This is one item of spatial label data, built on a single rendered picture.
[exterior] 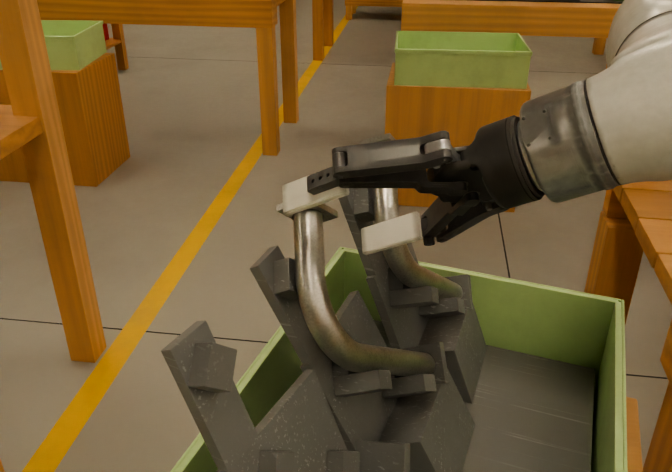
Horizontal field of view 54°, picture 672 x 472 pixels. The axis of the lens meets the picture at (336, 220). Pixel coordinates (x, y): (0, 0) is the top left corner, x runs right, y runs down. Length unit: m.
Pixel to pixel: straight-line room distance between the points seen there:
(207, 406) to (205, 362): 0.04
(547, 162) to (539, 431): 0.46
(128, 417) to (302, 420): 1.58
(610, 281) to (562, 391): 0.76
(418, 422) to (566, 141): 0.38
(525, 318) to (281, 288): 0.45
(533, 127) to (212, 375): 0.32
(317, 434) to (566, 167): 0.35
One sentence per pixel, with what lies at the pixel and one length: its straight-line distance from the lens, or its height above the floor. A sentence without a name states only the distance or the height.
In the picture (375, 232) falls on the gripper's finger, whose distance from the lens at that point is 0.70.
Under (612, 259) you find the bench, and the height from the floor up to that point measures 0.68.
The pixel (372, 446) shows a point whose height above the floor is 0.95.
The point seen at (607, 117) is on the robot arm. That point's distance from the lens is 0.53.
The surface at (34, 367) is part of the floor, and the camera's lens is 2.50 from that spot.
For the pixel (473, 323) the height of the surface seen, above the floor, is 0.90.
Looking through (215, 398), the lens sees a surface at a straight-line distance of 0.57.
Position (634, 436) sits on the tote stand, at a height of 0.79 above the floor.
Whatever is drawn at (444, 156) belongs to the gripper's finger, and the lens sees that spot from 0.53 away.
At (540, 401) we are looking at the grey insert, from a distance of 0.95.
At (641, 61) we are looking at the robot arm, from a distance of 0.54.
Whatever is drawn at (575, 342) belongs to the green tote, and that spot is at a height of 0.88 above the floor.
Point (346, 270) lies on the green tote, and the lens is 1.03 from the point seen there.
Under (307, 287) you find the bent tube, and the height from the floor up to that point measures 1.12.
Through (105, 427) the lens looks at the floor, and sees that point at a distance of 2.20.
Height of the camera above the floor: 1.47
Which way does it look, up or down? 27 degrees down
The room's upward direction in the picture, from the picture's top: straight up
